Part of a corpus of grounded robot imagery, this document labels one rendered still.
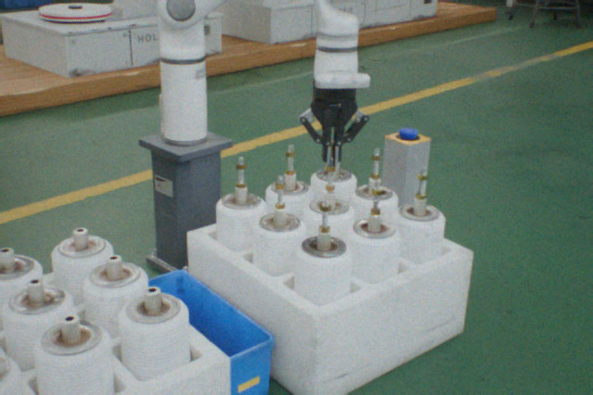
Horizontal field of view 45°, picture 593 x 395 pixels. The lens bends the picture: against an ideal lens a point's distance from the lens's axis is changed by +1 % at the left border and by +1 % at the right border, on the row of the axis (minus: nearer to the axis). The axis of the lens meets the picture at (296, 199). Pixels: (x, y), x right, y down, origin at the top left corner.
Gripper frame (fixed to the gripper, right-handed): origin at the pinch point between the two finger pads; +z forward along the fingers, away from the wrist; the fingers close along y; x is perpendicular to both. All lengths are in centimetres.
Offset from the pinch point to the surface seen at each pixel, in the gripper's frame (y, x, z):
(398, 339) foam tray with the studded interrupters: -10.3, 16.8, 29.3
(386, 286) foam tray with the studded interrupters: -7.1, 17.7, 17.8
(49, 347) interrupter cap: 43, 41, 10
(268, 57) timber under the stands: -12, -233, 33
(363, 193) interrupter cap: -7.9, -5.6, 10.3
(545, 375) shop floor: -37, 21, 36
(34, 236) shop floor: 64, -44, 36
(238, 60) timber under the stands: 3, -221, 32
